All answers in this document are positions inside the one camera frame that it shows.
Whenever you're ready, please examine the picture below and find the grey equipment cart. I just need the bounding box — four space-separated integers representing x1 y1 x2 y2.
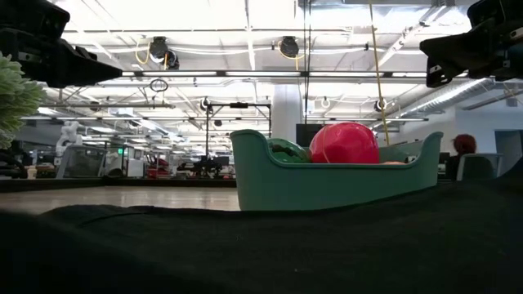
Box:
56 145 110 180

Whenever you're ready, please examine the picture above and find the black folded cloth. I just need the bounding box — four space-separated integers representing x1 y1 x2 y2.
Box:
0 157 523 294

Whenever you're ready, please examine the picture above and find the black perforated computer case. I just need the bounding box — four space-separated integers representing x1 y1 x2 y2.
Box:
296 123 328 147

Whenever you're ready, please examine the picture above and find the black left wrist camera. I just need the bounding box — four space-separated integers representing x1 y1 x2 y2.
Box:
0 0 71 42

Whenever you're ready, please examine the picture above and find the yellow cable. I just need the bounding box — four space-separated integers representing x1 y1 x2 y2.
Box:
369 0 391 146

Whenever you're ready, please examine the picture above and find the red toy pepper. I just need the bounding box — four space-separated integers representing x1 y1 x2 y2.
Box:
308 121 381 165

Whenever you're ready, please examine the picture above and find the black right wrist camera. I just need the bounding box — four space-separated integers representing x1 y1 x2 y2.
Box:
467 0 523 29

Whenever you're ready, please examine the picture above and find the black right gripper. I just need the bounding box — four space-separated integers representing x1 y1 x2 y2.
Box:
419 16 523 89

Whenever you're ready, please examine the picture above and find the black metal stand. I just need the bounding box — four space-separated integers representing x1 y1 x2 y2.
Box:
205 101 273 179

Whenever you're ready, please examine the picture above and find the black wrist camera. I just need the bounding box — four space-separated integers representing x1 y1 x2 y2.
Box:
0 0 71 42
467 0 523 29

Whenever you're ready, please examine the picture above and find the green striped toy watermelon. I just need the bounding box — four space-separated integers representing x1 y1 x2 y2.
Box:
266 137 312 164

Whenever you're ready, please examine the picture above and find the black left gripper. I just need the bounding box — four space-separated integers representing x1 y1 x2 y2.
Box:
0 27 123 89

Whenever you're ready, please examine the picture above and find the black coiled cable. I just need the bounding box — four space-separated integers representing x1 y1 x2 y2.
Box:
302 0 312 126

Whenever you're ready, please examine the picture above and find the black ceiling cable reel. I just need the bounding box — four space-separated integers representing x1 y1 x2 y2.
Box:
148 35 181 70
279 35 302 59

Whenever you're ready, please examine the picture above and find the person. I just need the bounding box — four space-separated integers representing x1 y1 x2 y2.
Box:
445 133 478 181

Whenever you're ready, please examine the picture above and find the teal plastic container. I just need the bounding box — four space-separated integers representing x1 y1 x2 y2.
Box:
229 128 445 212

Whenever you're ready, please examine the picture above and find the grey chair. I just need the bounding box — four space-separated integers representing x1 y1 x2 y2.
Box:
456 153 504 182

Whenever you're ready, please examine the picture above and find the green artificial plant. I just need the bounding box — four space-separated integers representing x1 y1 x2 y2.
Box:
0 51 47 150

